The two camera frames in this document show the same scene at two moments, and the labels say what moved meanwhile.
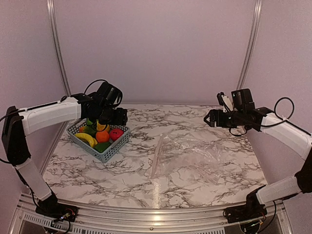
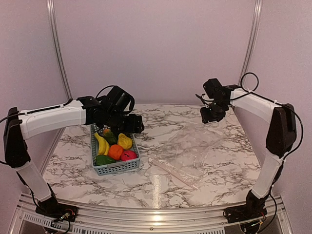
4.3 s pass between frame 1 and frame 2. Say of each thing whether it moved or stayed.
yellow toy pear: moved
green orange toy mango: moved
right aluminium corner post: stayed
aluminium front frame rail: stayed
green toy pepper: moved
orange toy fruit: moved
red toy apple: moved
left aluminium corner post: stayed
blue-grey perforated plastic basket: moved
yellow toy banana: moved
